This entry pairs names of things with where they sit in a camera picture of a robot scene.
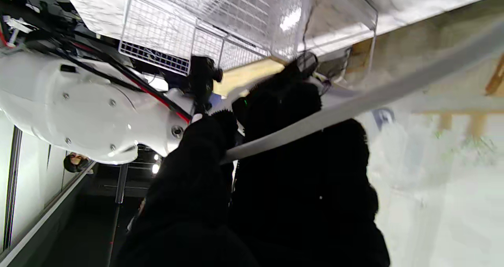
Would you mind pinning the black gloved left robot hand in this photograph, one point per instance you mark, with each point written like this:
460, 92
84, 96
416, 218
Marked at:
295, 204

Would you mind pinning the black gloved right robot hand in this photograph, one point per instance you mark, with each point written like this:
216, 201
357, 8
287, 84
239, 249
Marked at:
283, 97

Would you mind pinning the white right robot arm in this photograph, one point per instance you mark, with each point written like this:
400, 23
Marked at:
78, 113

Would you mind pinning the printed room scene backdrop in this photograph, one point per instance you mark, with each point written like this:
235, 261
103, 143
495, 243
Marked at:
453, 200

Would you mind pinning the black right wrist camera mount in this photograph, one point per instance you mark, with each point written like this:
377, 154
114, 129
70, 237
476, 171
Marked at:
201, 78

